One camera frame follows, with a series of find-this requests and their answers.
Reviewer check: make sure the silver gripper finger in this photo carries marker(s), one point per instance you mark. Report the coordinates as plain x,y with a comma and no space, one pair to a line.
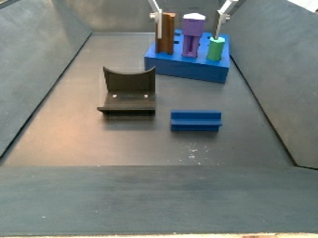
157,15
224,16

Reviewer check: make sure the blue star prism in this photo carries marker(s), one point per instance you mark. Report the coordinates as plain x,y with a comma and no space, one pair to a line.
196,120

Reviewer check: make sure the blue peg board base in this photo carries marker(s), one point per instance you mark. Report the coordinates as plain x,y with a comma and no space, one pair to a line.
196,68

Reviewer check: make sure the dark grey curved fixture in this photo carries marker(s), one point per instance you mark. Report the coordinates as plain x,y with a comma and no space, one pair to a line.
130,92

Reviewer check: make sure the purple peg block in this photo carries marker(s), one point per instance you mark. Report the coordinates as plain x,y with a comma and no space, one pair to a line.
193,32

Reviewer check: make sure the brown peg block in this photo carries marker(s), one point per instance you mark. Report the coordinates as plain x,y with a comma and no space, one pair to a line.
165,43

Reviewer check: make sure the green hexagonal peg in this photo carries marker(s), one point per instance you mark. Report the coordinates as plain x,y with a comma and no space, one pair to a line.
216,48

